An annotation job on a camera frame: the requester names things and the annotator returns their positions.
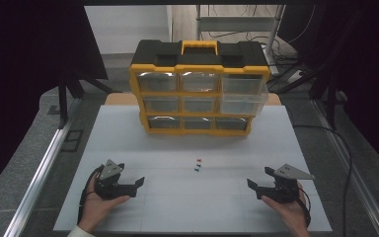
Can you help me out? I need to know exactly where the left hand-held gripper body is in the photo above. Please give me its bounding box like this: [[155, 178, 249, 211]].
[[93, 159, 128, 200]]

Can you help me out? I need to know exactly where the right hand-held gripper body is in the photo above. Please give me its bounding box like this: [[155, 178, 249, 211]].
[[269, 163, 316, 204]]

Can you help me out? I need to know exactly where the large clear drawer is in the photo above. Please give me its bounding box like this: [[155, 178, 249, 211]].
[[219, 74, 269, 117]]

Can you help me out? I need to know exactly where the small clear plastic drawer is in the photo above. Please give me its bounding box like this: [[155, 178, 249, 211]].
[[182, 117, 214, 130]]

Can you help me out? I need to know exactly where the yellow and black organizer cabinet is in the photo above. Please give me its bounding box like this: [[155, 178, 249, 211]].
[[128, 39, 271, 136]]

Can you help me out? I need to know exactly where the person's left hand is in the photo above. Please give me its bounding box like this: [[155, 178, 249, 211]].
[[78, 174, 131, 233]]

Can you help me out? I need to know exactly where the person's right hand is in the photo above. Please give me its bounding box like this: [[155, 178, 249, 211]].
[[261, 182, 311, 237]]

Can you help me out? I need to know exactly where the black metal stand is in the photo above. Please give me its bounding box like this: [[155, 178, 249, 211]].
[[275, 65, 346, 129], [57, 73, 122, 129]]

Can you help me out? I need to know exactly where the set of clear drawers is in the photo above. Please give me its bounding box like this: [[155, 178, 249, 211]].
[[137, 71, 250, 131]]

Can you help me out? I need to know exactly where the white power strip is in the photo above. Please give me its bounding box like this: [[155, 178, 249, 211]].
[[286, 69, 305, 84]]

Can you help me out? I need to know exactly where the dark curtain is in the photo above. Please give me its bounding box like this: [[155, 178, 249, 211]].
[[277, 0, 379, 181], [0, 0, 109, 202]]

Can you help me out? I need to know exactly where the left hand-held gripper cable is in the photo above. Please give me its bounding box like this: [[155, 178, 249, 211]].
[[77, 166, 105, 225]]

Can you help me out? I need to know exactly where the hand-held gripper cable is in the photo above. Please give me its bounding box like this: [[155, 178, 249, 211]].
[[297, 187, 312, 228], [77, 166, 105, 225]]

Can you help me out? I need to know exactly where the right hand-held gripper cable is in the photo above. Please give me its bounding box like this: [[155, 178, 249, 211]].
[[297, 187, 312, 228]]

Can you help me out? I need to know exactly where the long black cable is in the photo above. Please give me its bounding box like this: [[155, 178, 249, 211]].
[[291, 123, 353, 237]]

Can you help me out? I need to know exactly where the aluminium rail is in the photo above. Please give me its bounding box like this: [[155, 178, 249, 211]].
[[3, 98, 83, 237], [310, 98, 379, 237]]

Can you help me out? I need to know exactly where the grey metal shelf frame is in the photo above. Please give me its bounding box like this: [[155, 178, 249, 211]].
[[195, 4, 285, 57]]

